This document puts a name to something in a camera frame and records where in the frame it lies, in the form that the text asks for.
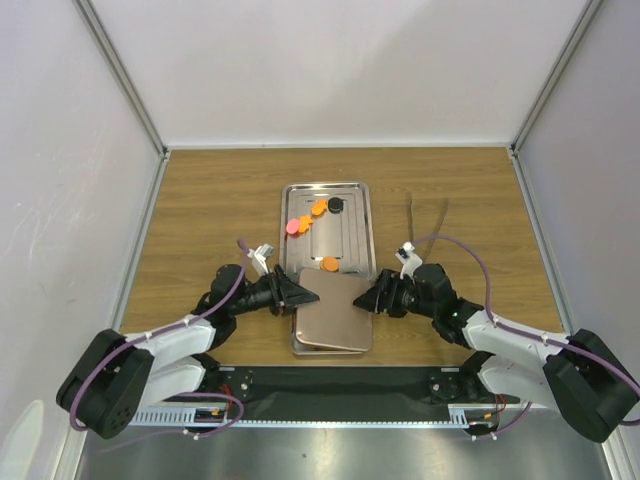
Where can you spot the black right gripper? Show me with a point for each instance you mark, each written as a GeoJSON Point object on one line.
{"type": "Point", "coordinates": [375, 300]}

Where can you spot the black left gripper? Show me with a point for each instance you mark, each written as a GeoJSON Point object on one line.
{"type": "Point", "coordinates": [285, 293]}

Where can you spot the brown tin lid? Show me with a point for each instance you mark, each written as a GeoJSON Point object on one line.
{"type": "Point", "coordinates": [336, 290]}

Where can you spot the metal tongs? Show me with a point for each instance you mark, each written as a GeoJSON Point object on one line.
{"type": "Point", "coordinates": [412, 218]}

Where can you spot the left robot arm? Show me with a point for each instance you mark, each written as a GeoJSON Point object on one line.
{"type": "Point", "coordinates": [140, 360]}

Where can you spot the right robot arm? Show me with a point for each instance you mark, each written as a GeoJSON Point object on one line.
{"type": "Point", "coordinates": [576, 375]}

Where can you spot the orange plain round cookie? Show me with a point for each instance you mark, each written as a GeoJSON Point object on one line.
{"type": "Point", "coordinates": [330, 264]}

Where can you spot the brown cookie tin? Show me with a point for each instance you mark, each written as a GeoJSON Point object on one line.
{"type": "Point", "coordinates": [346, 333]}

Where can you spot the pink cookie at edge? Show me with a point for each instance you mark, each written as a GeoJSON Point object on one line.
{"type": "Point", "coordinates": [292, 227]}

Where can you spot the orange star cookie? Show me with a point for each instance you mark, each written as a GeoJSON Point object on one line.
{"type": "Point", "coordinates": [304, 224]}

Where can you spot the steel baking tray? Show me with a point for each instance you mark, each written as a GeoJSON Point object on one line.
{"type": "Point", "coordinates": [347, 236]}

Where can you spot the orange fish cookie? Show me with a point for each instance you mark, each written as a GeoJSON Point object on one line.
{"type": "Point", "coordinates": [319, 208]}

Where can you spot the black sandwich cookie top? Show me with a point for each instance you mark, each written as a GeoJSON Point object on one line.
{"type": "Point", "coordinates": [335, 205]}

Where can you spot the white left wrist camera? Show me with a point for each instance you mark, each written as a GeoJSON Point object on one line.
{"type": "Point", "coordinates": [259, 258]}

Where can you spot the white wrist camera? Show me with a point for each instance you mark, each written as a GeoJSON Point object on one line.
{"type": "Point", "coordinates": [409, 259]}
{"type": "Point", "coordinates": [259, 258]}

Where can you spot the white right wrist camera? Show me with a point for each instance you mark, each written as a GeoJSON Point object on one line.
{"type": "Point", "coordinates": [409, 259]}

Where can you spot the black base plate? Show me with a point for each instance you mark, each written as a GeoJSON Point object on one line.
{"type": "Point", "coordinates": [351, 393]}

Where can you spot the aluminium frame rail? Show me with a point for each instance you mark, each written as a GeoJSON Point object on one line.
{"type": "Point", "coordinates": [106, 400]}

